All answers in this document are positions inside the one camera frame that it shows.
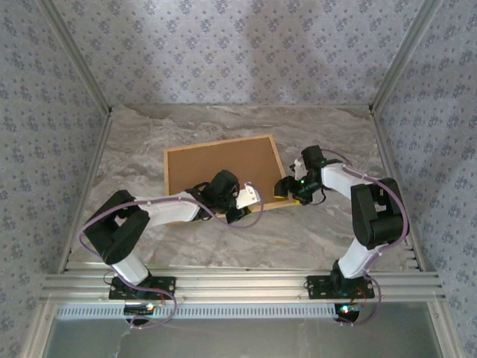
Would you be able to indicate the small circuit board with LED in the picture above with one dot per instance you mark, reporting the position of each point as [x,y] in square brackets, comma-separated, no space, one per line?
[348,310]
[139,308]

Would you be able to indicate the aluminium corner post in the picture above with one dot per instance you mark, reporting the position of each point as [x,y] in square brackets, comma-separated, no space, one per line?
[402,56]
[79,56]

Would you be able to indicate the brown backing board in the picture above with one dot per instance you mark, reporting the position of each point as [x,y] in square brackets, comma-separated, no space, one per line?
[223,160]

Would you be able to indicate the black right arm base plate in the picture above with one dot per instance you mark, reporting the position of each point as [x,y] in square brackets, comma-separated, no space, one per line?
[318,287]

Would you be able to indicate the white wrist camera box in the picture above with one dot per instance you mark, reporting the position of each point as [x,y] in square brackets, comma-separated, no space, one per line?
[247,195]
[298,168]

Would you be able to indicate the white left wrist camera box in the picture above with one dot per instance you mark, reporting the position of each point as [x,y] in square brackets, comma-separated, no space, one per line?
[247,195]

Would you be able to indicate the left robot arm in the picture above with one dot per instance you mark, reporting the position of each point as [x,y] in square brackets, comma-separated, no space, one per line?
[171,212]

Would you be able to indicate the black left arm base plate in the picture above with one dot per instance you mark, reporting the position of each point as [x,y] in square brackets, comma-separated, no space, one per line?
[164,285]

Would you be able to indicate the aluminium mounting rail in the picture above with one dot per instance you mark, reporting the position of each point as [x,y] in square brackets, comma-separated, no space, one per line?
[242,287]

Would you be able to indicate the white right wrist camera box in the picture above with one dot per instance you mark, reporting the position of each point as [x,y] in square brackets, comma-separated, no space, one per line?
[298,168]

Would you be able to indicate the light wooden picture frame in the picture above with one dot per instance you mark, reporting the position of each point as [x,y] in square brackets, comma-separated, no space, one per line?
[220,145]

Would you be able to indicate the grey metal panel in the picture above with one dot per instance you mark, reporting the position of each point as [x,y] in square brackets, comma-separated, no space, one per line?
[242,343]

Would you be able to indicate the aluminium frame leg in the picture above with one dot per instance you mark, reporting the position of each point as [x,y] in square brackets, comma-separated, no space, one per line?
[37,328]
[443,328]

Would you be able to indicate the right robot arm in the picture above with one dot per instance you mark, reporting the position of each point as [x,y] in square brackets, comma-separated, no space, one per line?
[335,177]

